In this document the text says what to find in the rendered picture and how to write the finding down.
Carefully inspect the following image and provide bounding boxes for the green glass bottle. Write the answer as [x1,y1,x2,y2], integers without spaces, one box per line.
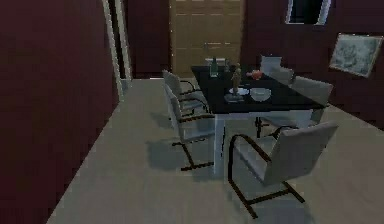
[209,57,219,78]

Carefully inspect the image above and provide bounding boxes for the wooden room door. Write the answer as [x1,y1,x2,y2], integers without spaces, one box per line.
[169,0,246,78]

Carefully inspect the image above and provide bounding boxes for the brown statuette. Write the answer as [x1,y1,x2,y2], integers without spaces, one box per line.
[231,63,242,96]

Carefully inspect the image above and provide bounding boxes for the white plate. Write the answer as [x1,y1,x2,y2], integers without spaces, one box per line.
[228,86,250,96]

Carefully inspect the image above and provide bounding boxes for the grey cantilever chair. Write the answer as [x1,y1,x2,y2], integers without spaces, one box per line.
[227,121,340,220]
[259,55,283,77]
[164,84,217,172]
[255,76,334,138]
[161,69,208,117]

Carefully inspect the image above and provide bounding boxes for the white door frame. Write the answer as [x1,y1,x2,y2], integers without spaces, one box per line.
[101,0,134,102]

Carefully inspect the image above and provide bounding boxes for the framed grey picture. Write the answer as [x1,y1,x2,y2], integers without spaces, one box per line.
[328,32,384,79]

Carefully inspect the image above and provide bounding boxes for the white bowl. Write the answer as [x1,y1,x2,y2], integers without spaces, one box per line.
[249,87,272,102]

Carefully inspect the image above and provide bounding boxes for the black dining table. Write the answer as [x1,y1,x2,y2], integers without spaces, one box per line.
[190,64,326,177]

